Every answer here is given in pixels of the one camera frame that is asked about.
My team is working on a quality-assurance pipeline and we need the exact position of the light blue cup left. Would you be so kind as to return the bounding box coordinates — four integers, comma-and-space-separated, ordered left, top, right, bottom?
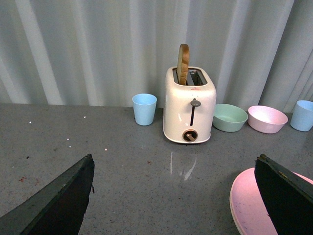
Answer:
132, 94, 157, 126

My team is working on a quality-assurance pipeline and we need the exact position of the green bowl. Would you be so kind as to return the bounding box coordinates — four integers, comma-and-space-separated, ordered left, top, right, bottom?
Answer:
213, 104, 248, 132

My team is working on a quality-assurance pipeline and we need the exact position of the cream toaster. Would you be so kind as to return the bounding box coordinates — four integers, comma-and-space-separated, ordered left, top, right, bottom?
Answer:
163, 67, 217, 144

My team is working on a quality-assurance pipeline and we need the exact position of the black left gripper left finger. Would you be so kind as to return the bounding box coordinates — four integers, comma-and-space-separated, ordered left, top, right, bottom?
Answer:
0, 154, 95, 235

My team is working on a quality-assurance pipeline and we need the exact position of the bread slice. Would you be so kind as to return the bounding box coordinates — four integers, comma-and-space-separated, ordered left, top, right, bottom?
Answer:
177, 44, 190, 85

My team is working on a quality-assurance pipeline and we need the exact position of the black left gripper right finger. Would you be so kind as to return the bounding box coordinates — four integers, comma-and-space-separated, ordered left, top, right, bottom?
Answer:
254, 154, 313, 235

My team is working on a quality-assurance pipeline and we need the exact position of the light blue cup right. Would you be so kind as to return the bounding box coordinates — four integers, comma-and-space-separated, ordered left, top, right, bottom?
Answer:
291, 100, 313, 132

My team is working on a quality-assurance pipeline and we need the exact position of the pink plate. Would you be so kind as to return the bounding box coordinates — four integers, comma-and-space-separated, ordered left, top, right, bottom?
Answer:
229, 167, 313, 235

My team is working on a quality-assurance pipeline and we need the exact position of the pink bowl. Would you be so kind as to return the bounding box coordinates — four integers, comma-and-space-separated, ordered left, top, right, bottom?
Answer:
248, 105, 288, 134

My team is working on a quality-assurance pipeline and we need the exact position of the light blue cup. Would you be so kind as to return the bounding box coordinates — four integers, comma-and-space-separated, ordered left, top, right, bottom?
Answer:
291, 100, 313, 132
132, 94, 157, 126

